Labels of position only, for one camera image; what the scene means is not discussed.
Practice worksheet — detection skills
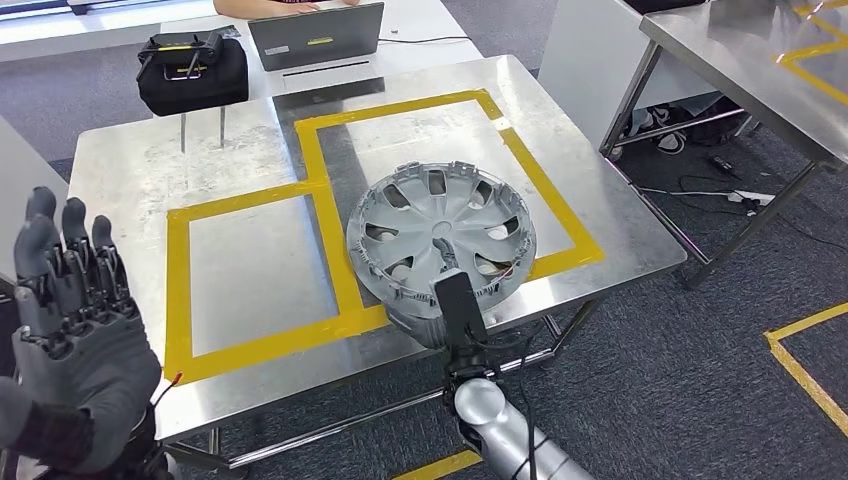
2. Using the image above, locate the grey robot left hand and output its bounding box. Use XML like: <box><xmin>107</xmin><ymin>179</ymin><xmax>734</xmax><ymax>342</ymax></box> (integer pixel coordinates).
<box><xmin>0</xmin><ymin>185</ymin><xmax>164</xmax><ymax>475</ymax></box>

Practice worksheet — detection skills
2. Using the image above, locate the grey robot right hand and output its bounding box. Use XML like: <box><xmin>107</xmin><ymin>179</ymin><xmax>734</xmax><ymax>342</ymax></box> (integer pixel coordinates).
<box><xmin>392</xmin><ymin>305</ymin><xmax>446</xmax><ymax>352</ymax></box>

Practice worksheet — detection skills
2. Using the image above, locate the silver plastic hubcap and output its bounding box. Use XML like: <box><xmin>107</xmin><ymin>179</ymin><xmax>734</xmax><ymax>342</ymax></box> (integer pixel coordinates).
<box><xmin>345</xmin><ymin>160</ymin><xmax>539</xmax><ymax>327</ymax></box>

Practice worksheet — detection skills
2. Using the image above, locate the steel workbench table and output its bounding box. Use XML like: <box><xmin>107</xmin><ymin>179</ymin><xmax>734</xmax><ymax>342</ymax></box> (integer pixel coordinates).
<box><xmin>68</xmin><ymin>54</ymin><xmax>688</xmax><ymax>472</ymax></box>

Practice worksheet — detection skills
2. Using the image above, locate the black fabric bag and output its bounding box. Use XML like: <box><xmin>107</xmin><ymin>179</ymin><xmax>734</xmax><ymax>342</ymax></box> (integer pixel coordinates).
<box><xmin>135</xmin><ymin>36</ymin><xmax>251</xmax><ymax>119</ymax></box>

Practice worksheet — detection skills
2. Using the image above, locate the white desk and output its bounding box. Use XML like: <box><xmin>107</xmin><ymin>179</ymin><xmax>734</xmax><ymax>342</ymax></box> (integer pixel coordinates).
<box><xmin>0</xmin><ymin>0</ymin><xmax>485</xmax><ymax>154</ymax></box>

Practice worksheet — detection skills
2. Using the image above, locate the white desk side panel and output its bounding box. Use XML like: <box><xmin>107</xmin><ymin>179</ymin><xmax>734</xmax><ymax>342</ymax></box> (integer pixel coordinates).
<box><xmin>539</xmin><ymin>0</ymin><xmax>717</xmax><ymax>154</ymax></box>

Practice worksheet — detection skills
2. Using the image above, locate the black white sneaker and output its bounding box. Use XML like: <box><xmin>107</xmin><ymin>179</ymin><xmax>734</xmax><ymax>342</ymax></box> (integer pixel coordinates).
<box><xmin>652</xmin><ymin>129</ymin><xmax>690</xmax><ymax>157</ymax></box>

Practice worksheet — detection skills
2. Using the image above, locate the grey laptop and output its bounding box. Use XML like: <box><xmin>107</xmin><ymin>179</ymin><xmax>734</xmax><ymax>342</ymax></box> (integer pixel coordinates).
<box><xmin>246</xmin><ymin>1</ymin><xmax>386</xmax><ymax>94</ymax></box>

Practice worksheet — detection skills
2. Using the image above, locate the black remote controller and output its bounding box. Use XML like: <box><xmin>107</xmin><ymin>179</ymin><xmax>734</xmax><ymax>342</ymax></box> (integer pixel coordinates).
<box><xmin>137</xmin><ymin>29</ymin><xmax>225</xmax><ymax>82</ymax></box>

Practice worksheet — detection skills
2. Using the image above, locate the white power strip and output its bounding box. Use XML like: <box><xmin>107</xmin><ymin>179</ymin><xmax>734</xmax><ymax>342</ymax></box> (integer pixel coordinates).
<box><xmin>727</xmin><ymin>189</ymin><xmax>776</xmax><ymax>207</ymax></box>

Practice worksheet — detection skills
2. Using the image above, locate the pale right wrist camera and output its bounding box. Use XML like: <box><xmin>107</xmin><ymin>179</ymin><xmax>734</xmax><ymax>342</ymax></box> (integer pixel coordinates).
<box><xmin>431</xmin><ymin>268</ymin><xmax>492</xmax><ymax>347</ymax></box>

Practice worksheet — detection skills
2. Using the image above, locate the red tipped thin wire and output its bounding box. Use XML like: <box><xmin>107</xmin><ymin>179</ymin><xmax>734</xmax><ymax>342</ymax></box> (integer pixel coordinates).
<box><xmin>150</xmin><ymin>372</ymin><xmax>187</xmax><ymax>409</ymax></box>

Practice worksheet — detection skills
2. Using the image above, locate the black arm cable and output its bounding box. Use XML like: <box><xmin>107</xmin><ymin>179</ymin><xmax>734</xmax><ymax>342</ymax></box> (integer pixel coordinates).
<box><xmin>466</xmin><ymin>317</ymin><xmax>539</xmax><ymax>480</ymax></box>

